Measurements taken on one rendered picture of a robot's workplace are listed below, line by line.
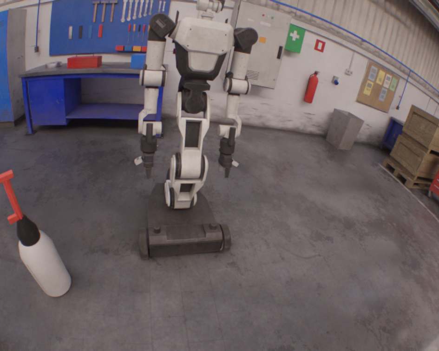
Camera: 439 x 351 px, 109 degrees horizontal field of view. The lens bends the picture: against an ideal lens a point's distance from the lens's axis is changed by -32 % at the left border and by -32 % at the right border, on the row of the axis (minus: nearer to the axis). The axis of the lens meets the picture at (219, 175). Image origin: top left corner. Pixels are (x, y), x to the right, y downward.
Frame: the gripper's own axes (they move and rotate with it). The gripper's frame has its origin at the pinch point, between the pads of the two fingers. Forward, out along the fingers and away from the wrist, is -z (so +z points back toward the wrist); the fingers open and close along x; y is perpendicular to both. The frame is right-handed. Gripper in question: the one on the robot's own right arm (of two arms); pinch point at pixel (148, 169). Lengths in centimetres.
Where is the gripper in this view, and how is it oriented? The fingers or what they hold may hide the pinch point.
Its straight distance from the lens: 128.3
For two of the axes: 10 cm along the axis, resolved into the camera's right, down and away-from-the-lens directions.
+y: 9.5, 0.0, 3.2
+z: 1.2, -9.2, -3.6
